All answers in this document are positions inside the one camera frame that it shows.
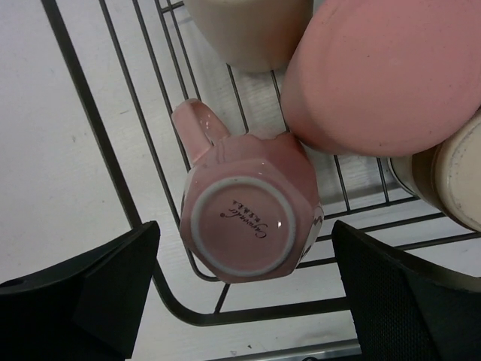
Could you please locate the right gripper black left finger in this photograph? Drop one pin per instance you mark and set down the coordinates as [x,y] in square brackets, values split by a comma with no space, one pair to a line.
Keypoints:
[88,307]

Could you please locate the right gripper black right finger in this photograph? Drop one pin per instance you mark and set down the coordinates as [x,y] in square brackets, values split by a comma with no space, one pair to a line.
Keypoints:
[404,307]

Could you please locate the matte pink tumbler cup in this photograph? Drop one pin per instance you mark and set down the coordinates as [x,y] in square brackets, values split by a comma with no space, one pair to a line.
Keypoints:
[384,78]

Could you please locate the grey-beige speckled cup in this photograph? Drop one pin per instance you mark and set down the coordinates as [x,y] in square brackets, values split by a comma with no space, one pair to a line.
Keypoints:
[253,36]

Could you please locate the glossy pink handled mug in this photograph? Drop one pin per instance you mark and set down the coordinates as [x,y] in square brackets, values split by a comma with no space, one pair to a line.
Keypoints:
[251,208]

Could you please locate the black wire dish rack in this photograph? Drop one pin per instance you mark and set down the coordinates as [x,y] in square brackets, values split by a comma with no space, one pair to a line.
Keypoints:
[131,62]

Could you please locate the beige cream cup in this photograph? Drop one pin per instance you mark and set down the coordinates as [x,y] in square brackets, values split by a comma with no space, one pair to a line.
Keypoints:
[446,176]

